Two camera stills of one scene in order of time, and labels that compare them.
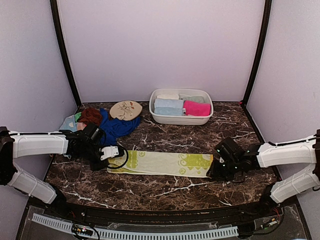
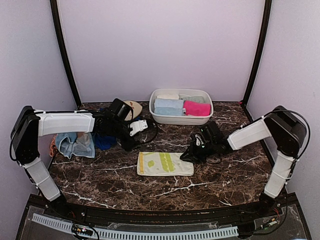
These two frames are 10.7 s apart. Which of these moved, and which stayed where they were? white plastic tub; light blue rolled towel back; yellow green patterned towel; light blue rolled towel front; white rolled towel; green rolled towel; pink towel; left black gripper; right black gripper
Moved: left black gripper; yellow green patterned towel; right black gripper
Stayed: white plastic tub; light blue rolled towel back; green rolled towel; pink towel; light blue rolled towel front; white rolled towel
